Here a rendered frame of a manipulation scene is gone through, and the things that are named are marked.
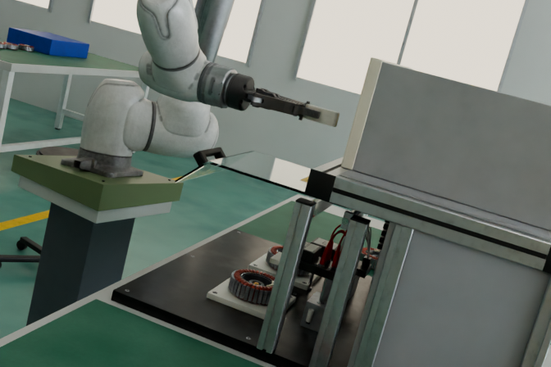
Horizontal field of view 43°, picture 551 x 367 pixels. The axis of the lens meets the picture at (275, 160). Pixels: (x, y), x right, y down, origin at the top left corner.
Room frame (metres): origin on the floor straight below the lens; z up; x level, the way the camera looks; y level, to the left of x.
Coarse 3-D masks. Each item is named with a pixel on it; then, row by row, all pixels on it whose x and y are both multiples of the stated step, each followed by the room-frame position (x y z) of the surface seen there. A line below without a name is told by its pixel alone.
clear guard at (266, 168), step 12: (228, 156) 1.34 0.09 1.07; (240, 156) 1.37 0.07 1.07; (252, 156) 1.40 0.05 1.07; (264, 156) 1.44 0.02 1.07; (204, 168) 1.28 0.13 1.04; (216, 168) 1.39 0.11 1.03; (228, 168) 1.24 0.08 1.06; (240, 168) 1.26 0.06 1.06; (252, 168) 1.28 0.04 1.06; (264, 168) 1.31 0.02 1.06; (276, 168) 1.35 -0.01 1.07; (288, 168) 1.38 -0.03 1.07; (300, 168) 1.41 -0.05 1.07; (180, 180) 1.27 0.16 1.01; (264, 180) 1.22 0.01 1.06; (276, 180) 1.23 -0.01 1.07; (288, 180) 1.26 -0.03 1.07; (300, 180) 1.28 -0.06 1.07; (300, 192) 1.20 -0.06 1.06; (336, 204) 1.18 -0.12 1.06
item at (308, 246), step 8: (304, 248) 1.34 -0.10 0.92; (312, 248) 1.36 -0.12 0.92; (320, 248) 1.38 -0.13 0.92; (272, 256) 1.37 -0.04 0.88; (304, 256) 1.33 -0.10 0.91; (312, 256) 1.33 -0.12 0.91; (304, 264) 1.33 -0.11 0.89; (312, 264) 1.33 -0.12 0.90; (328, 264) 1.36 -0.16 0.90; (312, 272) 1.32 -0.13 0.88; (320, 272) 1.32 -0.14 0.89; (328, 272) 1.32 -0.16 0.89; (328, 280) 1.32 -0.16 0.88; (328, 288) 1.35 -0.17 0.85; (320, 296) 1.33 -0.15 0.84; (328, 296) 1.37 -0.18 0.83
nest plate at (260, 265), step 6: (258, 258) 1.63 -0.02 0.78; (264, 258) 1.65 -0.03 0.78; (252, 264) 1.58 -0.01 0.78; (258, 264) 1.59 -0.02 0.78; (264, 264) 1.60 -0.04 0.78; (258, 270) 1.56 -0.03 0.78; (264, 270) 1.56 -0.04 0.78; (270, 270) 1.57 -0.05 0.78; (276, 270) 1.58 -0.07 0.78; (300, 276) 1.58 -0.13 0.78; (306, 276) 1.59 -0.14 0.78; (318, 276) 1.63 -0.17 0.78; (294, 282) 1.54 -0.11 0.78; (300, 282) 1.54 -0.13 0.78; (306, 282) 1.55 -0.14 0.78; (312, 282) 1.57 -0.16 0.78; (306, 288) 1.53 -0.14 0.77
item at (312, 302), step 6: (318, 294) 1.37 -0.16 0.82; (312, 300) 1.33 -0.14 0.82; (318, 300) 1.34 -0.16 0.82; (306, 306) 1.32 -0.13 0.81; (312, 306) 1.32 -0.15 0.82; (318, 306) 1.31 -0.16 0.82; (324, 306) 1.31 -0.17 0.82; (306, 312) 1.32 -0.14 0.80; (318, 312) 1.31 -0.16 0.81; (306, 318) 1.32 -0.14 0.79; (312, 318) 1.32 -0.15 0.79; (318, 318) 1.31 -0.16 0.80; (300, 324) 1.32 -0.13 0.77; (306, 324) 1.32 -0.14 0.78; (312, 324) 1.31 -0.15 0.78; (318, 324) 1.31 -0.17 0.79; (318, 330) 1.31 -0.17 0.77
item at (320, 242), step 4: (316, 240) 1.61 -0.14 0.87; (320, 240) 1.61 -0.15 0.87; (324, 240) 1.62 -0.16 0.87; (316, 244) 1.58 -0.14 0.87; (320, 244) 1.58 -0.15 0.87; (324, 244) 1.59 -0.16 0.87; (336, 244) 1.61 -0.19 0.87; (324, 248) 1.57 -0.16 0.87; (336, 248) 1.58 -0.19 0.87; (340, 248) 1.62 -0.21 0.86; (332, 252) 1.56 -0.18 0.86; (320, 256) 1.57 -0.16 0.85; (332, 256) 1.56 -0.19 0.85; (332, 260) 1.56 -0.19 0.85; (360, 264) 1.58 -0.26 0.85; (360, 268) 1.55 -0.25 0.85; (364, 268) 1.56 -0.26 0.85; (368, 268) 1.57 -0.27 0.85; (360, 272) 1.54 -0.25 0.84; (364, 272) 1.54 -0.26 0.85; (368, 272) 1.58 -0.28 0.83; (360, 276) 1.54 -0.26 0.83; (364, 276) 1.54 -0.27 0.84
